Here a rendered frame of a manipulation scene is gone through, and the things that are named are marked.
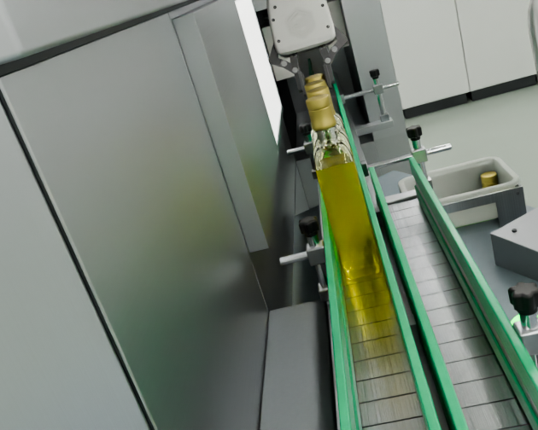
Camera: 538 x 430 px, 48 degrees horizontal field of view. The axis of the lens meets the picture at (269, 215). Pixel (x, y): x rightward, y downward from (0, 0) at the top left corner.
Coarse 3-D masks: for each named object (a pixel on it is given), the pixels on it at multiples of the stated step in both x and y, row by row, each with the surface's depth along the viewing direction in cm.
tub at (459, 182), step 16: (480, 160) 133; (496, 160) 131; (432, 176) 135; (448, 176) 135; (464, 176) 135; (480, 176) 134; (512, 176) 121; (448, 192) 136; (464, 192) 136; (480, 192) 119
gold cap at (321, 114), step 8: (312, 96) 87; (320, 96) 85; (328, 96) 85; (312, 104) 85; (320, 104) 84; (328, 104) 85; (312, 112) 85; (320, 112) 85; (328, 112) 85; (312, 120) 86; (320, 120) 85; (328, 120) 85; (320, 128) 86; (328, 128) 86
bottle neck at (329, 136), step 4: (332, 128) 86; (316, 132) 87; (320, 132) 86; (324, 132) 86; (328, 132) 86; (332, 132) 87; (320, 136) 87; (324, 136) 86; (328, 136) 86; (332, 136) 87; (336, 136) 87; (320, 140) 87; (324, 140) 87; (328, 140) 87; (332, 140) 87; (336, 140) 87; (320, 144) 88; (324, 144) 87; (328, 144) 87
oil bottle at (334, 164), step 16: (336, 144) 87; (320, 160) 87; (336, 160) 86; (352, 160) 87; (320, 176) 87; (336, 176) 87; (352, 176) 87; (336, 192) 88; (352, 192) 88; (336, 208) 89; (352, 208) 89; (336, 224) 90; (352, 224) 90; (368, 224) 90; (336, 240) 91; (352, 240) 91; (368, 240) 91; (352, 256) 92; (368, 256) 92; (352, 272) 93; (368, 272) 93
